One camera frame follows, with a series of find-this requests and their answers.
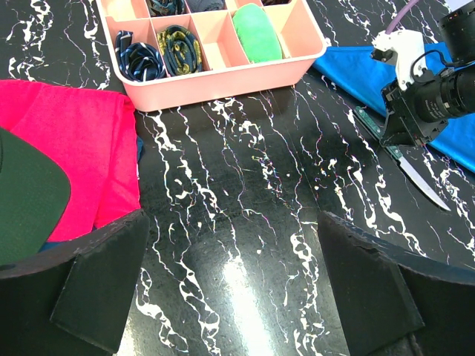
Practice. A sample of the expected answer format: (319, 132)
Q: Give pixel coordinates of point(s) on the bright blue napkin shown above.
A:
(354, 71)

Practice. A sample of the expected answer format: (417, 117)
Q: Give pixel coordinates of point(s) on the dark green baseball cap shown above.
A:
(35, 192)

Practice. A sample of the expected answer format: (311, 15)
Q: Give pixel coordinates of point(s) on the brown patterned rolled cloth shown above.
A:
(274, 2)

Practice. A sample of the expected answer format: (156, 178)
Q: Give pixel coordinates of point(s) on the grey rolled cloth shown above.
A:
(197, 6)

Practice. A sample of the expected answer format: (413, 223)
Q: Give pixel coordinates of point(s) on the teal plastic knife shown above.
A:
(410, 172)

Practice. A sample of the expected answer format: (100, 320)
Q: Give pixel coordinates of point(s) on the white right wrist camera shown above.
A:
(400, 48)

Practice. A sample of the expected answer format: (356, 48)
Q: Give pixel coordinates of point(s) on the dark floral rolled cloth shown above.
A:
(158, 8)

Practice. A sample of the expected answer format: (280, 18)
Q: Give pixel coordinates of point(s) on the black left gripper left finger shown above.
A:
(74, 299)

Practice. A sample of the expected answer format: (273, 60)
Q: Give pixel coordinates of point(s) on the pink divided organizer box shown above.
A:
(226, 69)

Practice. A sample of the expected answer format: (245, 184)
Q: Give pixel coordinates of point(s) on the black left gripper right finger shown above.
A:
(392, 301)

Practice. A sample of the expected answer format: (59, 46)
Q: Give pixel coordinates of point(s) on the navy striped rolled cloth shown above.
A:
(137, 61)

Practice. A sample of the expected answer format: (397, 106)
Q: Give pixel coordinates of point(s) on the green rolled cloth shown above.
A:
(256, 34)

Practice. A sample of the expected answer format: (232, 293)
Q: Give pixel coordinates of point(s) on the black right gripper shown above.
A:
(417, 115)

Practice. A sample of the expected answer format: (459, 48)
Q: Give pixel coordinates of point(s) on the pink folded cloth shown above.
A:
(91, 136)

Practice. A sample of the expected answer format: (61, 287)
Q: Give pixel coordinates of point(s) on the yellow floral rolled cloth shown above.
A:
(180, 50)

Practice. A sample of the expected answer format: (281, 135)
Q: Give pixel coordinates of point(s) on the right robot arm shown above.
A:
(457, 29)

